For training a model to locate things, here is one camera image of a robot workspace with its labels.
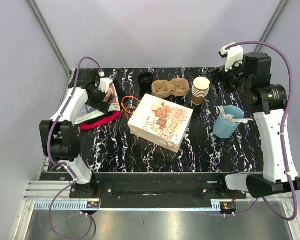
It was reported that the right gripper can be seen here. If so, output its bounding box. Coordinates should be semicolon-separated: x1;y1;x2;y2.
208;55;252;98

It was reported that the red cloth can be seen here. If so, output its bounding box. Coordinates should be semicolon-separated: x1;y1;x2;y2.
79;111;122;131

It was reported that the cardboard cup carrier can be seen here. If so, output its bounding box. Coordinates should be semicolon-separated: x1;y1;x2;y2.
151;78;190;99

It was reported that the paper takeout bag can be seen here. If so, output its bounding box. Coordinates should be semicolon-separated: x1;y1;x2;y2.
128;94;193;153

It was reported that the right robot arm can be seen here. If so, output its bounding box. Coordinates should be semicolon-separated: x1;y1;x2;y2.
208;52;300;199

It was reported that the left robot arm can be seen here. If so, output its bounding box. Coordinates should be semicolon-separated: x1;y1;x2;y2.
39;71;114;198

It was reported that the black coffee lid stack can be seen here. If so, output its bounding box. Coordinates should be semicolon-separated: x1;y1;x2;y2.
138;72;154;93

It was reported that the paper cup stack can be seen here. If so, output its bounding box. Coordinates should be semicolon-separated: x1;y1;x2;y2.
191;77;211;106

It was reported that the blue plastic cup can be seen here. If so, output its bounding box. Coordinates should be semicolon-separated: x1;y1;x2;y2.
212;105;244;139

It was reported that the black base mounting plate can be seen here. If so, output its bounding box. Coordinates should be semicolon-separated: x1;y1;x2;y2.
69;172;247;211

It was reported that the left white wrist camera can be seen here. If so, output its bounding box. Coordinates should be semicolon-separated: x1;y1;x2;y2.
98;71;113;94

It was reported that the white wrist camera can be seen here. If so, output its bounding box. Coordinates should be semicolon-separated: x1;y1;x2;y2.
98;71;113;94
218;42;244;72

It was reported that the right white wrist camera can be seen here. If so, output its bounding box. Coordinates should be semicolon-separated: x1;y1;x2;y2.
218;42;244;72

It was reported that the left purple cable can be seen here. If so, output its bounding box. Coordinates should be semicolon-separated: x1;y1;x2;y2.
46;56;103;238

